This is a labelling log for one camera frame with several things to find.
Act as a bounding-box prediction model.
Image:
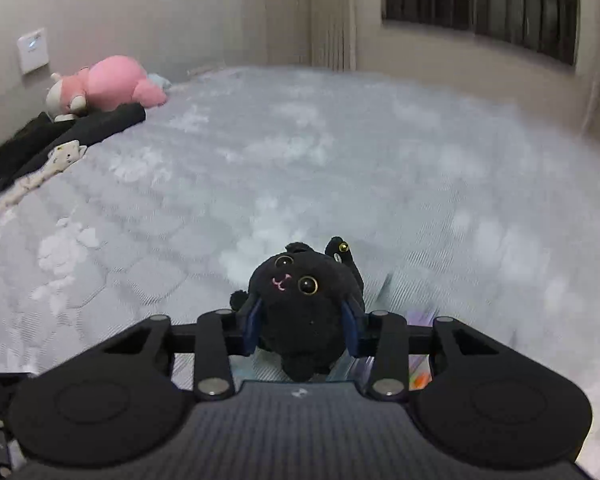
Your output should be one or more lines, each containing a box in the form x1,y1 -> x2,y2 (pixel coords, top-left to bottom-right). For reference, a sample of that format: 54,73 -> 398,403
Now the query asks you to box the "black cloth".
0,104 -> 147,207

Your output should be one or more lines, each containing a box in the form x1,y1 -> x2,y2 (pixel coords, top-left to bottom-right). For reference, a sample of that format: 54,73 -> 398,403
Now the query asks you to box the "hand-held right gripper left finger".
101,294 -> 262,402

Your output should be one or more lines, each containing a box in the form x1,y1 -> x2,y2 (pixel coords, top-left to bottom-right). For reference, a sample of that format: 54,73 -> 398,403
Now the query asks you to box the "black plush cat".
229,236 -> 367,382

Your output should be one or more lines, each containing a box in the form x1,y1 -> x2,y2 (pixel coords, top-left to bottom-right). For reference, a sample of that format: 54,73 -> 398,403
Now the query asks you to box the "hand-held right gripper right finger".
341,297 -> 503,402

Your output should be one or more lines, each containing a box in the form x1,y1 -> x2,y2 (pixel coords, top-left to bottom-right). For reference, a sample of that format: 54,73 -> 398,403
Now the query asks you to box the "clear plastic container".
172,310 -> 436,393

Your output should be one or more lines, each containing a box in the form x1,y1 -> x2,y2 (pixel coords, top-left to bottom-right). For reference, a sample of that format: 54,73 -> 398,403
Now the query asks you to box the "grey quilted mattress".
0,65 -> 600,480

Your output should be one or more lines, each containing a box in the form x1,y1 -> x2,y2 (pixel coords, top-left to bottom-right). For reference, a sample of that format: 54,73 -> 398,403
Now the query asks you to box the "pink plush toy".
45,55 -> 170,122

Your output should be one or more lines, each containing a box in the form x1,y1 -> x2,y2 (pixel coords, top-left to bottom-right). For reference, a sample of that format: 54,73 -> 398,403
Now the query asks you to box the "white wall switch panel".
16,27 -> 50,76

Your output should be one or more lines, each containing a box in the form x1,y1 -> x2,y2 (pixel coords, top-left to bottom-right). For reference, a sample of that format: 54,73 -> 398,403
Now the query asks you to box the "white cat plush strip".
0,141 -> 88,224

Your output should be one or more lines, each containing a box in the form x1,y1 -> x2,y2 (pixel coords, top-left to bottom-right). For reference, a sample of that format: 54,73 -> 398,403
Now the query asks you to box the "dark window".
381,0 -> 580,67

